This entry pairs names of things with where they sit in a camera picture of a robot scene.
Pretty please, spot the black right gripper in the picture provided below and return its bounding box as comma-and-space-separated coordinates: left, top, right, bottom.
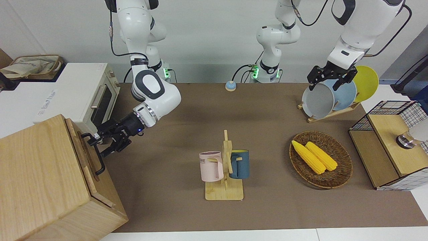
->
88, 113, 145, 158

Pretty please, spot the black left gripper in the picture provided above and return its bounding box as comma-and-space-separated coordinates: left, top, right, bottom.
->
308, 62, 357, 91

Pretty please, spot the black metal drawer handle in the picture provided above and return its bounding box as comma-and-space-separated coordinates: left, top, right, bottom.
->
81, 133, 106, 176

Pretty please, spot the light wooden drawer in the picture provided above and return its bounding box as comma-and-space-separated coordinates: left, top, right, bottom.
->
65, 118, 114, 208

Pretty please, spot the grey plate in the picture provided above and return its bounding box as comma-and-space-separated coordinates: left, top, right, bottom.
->
302, 83, 335, 119

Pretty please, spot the light blue plate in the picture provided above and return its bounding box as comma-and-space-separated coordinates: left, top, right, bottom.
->
326, 79, 357, 111

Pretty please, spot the wooden plate rack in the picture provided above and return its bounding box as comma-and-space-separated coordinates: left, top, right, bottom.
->
298, 100, 361, 123

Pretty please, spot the yellow plate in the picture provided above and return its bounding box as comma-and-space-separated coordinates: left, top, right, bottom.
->
353, 66, 379, 103

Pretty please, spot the white toaster oven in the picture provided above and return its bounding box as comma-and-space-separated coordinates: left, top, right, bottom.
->
33, 63, 121, 134

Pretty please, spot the yellow corn cob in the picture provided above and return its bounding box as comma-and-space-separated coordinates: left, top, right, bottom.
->
292, 140, 326, 174
305, 142, 338, 172

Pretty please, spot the light wooden cabinet housing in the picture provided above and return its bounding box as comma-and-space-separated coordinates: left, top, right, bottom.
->
0, 114, 129, 241

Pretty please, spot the black stand pole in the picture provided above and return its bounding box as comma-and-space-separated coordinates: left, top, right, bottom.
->
391, 55, 428, 94

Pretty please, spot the brown wicker basket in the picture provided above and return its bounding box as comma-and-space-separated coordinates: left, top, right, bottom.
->
289, 131, 353, 189

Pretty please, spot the silver metal cup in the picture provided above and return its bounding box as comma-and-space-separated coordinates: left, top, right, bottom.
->
396, 132, 417, 148

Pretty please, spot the pink mug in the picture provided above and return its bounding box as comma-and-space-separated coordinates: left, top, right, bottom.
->
199, 151, 224, 182

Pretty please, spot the brown tray with cloth bag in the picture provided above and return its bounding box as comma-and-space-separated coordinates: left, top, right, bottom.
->
0, 55, 64, 81

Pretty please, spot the dark blue mug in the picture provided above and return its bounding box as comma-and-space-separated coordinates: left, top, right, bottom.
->
229, 150, 250, 179

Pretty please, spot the wooden mug rack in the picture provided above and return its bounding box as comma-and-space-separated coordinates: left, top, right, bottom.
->
205, 130, 244, 201

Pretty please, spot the brown table mat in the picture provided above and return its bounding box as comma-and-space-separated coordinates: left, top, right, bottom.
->
100, 82, 428, 233

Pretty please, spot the silver oven door handle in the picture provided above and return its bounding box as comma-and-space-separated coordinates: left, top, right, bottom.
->
90, 84, 107, 109

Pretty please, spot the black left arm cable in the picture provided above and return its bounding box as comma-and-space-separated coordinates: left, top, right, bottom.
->
290, 0, 329, 27
363, 3, 412, 57

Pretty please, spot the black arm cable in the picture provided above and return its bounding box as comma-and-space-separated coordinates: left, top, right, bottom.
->
363, 3, 412, 57
290, 0, 329, 27
109, 9, 149, 58

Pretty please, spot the wood and wire shelf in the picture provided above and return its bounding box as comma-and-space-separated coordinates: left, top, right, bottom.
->
348, 100, 428, 191

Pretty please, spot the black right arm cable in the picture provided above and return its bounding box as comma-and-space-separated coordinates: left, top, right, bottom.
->
109, 9, 149, 58

